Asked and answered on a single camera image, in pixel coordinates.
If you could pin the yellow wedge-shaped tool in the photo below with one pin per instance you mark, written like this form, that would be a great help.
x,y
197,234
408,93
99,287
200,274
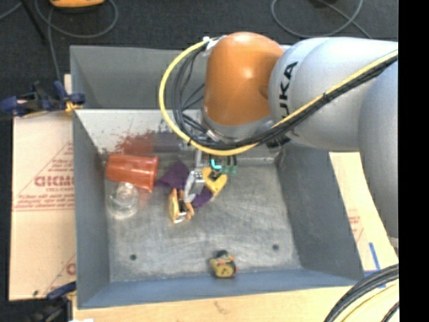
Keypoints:
x,y
216,181

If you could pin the purple cloth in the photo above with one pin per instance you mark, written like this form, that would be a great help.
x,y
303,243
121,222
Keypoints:
x,y
174,176

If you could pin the orange plastic cup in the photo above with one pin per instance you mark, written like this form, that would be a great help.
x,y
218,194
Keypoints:
x,y
132,171

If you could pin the yellow and orange toy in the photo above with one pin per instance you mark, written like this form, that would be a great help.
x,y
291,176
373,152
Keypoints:
x,y
174,206

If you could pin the grey metal bin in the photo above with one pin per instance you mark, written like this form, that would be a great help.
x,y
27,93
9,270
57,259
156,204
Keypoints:
x,y
234,233

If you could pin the clear glass jar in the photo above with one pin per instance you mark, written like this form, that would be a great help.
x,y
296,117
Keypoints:
x,y
122,201

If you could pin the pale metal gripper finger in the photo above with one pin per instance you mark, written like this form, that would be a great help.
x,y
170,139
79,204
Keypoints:
x,y
194,186

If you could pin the brown cardboard board red print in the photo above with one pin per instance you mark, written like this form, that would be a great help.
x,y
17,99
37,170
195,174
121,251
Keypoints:
x,y
40,220

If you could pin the yellow and black tape measure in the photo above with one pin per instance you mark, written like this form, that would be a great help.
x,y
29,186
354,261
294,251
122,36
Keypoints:
x,y
223,265

